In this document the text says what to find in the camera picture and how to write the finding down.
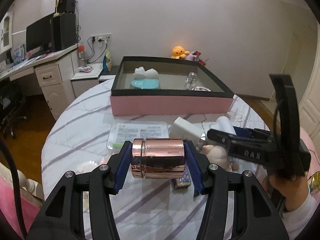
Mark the wall power strip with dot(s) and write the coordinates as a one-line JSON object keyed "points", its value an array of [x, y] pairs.
{"points": [[102, 37]]}

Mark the orange cap bottle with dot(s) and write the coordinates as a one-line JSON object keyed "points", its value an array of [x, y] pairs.
{"points": [[81, 55]]}

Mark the clear glass bottle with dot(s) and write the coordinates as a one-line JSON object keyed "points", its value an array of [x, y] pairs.
{"points": [[190, 81]]}

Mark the white door frame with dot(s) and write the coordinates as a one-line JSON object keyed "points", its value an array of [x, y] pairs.
{"points": [[309, 108]]}

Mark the white sleeve forearm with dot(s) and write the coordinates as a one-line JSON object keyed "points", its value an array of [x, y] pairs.
{"points": [[295, 221]]}

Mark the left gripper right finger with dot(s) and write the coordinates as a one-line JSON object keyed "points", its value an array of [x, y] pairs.
{"points": [[232, 197]]}

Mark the pink white block toy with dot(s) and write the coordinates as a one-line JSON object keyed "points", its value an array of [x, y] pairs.
{"points": [[89, 166]]}

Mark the white glass-door cabinet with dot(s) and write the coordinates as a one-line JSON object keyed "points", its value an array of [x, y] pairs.
{"points": [[6, 32]]}

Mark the white side cabinet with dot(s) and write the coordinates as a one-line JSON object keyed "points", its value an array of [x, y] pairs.
{"points": [[86, 78]]}

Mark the blue small box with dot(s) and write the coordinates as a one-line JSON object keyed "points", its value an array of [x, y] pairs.
{"points": [[183, 182]]}

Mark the black computer monitor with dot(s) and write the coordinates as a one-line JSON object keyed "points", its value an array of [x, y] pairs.
{"points": [[38, 37]]}

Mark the rose gold metal cylinder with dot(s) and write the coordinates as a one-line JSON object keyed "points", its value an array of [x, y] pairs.
{"points": [[158, 158]]}

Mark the orange toy box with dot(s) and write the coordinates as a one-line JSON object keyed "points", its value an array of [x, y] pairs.
{"points": [[203, 63]]}

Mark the pink bedding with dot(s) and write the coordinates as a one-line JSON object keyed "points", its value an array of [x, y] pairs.
{"points": [[32, 197]]}

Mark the teal clear case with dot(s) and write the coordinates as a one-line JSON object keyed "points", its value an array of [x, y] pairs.
{"points": [[145, 84]]}

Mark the clear wipes pack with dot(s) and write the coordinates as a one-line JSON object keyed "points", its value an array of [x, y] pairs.
{"points": [[128, 130]]}

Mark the black computer tower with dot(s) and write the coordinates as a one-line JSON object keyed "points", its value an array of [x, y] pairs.
{"points": [[63, 31]]}

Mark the pink black storage box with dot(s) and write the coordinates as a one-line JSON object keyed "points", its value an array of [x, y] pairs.
{"points": [[171, 98]]}

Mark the yellow octopus plush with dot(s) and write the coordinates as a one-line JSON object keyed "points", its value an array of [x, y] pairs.
{"points": [[179, 52]]}

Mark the person's right hand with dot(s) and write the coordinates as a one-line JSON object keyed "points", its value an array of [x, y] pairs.
{"points": [[294, 190]]}

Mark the white charger block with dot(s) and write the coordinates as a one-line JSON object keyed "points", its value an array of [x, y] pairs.
{"points": [[185, 130]]}

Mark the baby doll blue dress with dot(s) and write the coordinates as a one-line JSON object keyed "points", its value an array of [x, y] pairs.
{"points": [[218, 155]]}

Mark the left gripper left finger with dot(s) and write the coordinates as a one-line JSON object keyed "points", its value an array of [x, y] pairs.
{"points": [[62, 214]]}

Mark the white desk with drawers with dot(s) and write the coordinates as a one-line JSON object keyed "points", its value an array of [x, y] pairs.
{"points": [[53, 72]]}

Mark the black small speaker box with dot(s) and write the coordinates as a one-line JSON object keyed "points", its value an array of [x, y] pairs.
{"points": [[65, 6]]}

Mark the striped white tablecloth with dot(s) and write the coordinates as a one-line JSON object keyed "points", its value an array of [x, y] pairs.
{"points": [[143, 208]]}

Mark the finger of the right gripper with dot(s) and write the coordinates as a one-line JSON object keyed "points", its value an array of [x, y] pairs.
{"points": [[255, 133], [259, 151]]}

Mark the snack bag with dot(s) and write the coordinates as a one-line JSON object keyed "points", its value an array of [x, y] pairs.
{"points": [[107, 62]]}

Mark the black office chair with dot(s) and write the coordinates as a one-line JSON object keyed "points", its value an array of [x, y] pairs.
{"points": [[12, 102]]}

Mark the white mini fan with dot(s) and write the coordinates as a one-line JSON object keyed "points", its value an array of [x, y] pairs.
{"points": [[223, 124]]}

